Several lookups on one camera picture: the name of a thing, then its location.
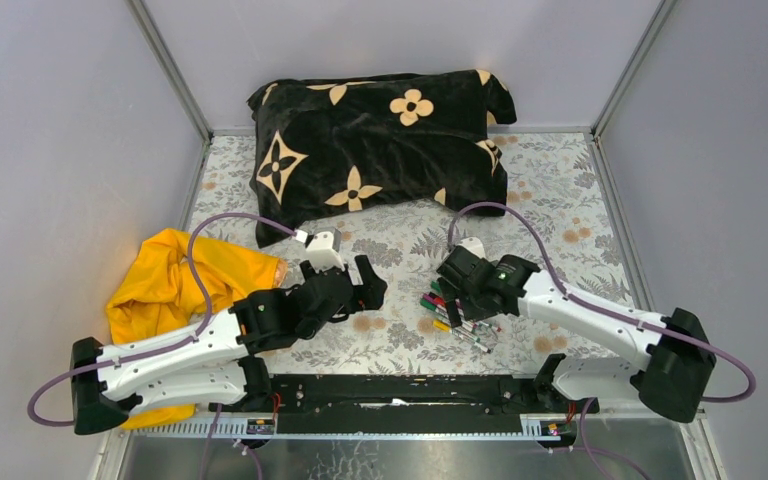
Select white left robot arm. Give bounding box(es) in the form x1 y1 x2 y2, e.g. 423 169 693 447
70 255 387 435

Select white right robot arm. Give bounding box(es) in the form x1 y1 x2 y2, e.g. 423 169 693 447
436 246 716 423

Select black floral pillow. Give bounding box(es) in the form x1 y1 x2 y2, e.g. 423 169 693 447
247 69 517 247

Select yellow cloth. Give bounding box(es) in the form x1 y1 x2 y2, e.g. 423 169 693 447
104 228 289 432

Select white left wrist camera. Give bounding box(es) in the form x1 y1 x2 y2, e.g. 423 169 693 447
294 227 345 272

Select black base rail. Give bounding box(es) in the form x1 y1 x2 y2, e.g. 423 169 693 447
221 374 600 435

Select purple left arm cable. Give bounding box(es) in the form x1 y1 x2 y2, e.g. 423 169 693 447
26 211 306 429

